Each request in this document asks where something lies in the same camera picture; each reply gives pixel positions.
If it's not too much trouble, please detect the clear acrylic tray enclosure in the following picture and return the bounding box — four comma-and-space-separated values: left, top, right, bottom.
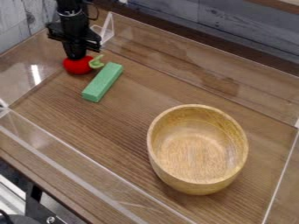
0, 14, 299, 224

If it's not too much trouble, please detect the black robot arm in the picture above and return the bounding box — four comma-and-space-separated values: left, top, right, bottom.
46, 0, 102, 60

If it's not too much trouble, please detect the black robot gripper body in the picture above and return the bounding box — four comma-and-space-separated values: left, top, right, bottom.
46, 11, 103, 54

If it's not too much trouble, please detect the green rectangular foam block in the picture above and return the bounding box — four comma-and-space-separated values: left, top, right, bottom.
82, 62, 125, 102

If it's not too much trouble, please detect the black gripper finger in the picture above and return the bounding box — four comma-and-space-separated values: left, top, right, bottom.
63, 42, 87, 60
87, 42, 101, 53

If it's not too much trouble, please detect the red plush strawberry toy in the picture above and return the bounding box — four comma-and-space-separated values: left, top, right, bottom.
63, 54, 105, 75

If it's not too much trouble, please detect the black metal table bracket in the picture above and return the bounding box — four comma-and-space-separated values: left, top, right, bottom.
25, 184, 67, 224

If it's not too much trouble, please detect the light wooden bowl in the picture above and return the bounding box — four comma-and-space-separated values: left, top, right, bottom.
147, 104, 249, 195

